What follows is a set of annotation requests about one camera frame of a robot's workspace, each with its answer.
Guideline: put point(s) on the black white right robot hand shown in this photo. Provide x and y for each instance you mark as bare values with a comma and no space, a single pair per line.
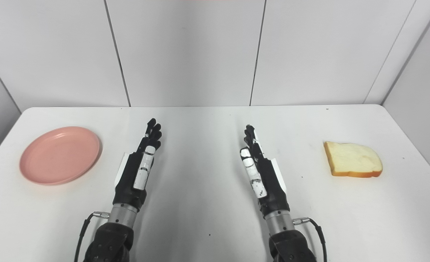
269,182

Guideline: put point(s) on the slice of white bread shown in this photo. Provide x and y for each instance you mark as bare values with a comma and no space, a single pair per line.
351,160

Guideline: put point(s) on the pink round plate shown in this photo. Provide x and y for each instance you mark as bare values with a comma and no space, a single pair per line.
60,155

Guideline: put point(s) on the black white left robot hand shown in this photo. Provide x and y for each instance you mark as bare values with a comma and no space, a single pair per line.
129,182

